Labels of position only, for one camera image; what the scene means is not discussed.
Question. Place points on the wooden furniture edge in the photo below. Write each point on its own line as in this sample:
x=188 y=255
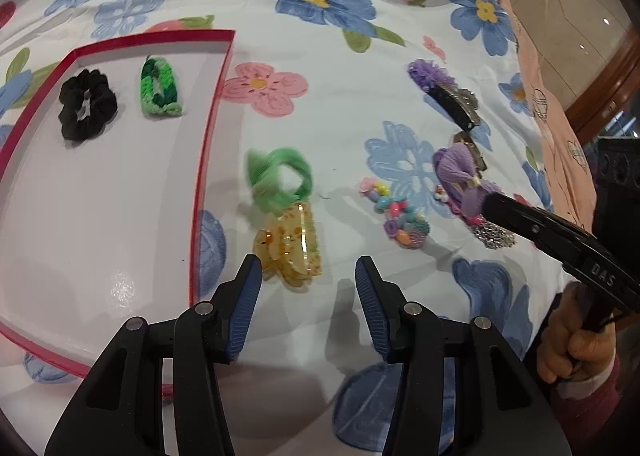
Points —
x=615 y=80

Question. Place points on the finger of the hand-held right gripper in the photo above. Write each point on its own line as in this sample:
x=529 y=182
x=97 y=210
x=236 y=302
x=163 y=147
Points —
x=520 y=218

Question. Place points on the pink printed blanket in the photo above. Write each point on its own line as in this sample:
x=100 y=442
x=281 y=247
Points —
x=550 y=135

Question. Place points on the purple flower hair clip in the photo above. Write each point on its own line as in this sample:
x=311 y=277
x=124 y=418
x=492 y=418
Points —
x=450 y=98

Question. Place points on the rhinestone hair accessory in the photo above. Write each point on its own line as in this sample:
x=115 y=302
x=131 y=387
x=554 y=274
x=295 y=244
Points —
x=492 y=236

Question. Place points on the yellow hair claw clip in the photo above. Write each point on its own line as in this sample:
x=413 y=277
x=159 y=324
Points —
x=295 y=236

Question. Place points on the floral bed sheet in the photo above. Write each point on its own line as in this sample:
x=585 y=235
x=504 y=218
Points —
x=350 y=135

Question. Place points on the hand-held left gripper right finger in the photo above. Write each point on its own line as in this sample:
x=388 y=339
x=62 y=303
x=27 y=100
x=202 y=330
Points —
x=372 y=306

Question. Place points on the red shallow tray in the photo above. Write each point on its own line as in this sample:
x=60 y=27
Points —
x=100 y=186

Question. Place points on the black scrunchie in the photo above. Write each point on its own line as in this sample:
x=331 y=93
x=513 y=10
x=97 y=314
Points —
x=102 y=105

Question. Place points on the person's right hand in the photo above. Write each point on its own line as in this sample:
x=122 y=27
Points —
x=565 y=336

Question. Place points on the purple bow hair clip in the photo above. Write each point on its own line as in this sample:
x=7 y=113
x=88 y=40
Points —
x=460 y=170

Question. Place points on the person's right forearm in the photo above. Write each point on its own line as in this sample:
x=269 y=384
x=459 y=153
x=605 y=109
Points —
x=605 y=416

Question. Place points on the colourful beaded hair clip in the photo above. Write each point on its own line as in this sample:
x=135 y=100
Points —
x=400 y=226

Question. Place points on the pink beaded hair clip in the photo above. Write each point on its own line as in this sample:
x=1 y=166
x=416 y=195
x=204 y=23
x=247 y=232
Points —
x=442 y=195

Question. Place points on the light green scrunchie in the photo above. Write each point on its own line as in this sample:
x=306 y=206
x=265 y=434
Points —
x=270 y=196

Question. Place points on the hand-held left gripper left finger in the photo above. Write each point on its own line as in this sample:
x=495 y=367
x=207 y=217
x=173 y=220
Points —
x=245 y=306

